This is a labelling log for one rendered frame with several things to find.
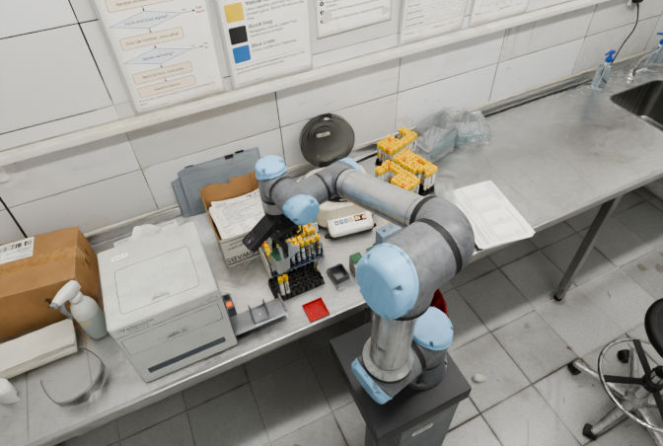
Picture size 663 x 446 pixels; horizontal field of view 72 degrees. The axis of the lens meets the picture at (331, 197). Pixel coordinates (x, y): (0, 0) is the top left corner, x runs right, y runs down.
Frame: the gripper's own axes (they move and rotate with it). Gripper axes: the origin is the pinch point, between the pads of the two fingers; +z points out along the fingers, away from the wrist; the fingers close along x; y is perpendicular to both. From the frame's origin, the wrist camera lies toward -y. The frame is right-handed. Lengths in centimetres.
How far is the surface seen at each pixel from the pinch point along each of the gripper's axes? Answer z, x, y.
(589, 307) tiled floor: 110, -55, 146
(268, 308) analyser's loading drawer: 18.4, -1.5, -7.3
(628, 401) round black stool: 99, -91, 107
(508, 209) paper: 21, -22, 87
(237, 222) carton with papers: 16.2, 34.7, 2.8
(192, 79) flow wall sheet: -32, 54, 8
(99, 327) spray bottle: 17, 25, -51
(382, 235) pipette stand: 12.5, -6.0, 36.6
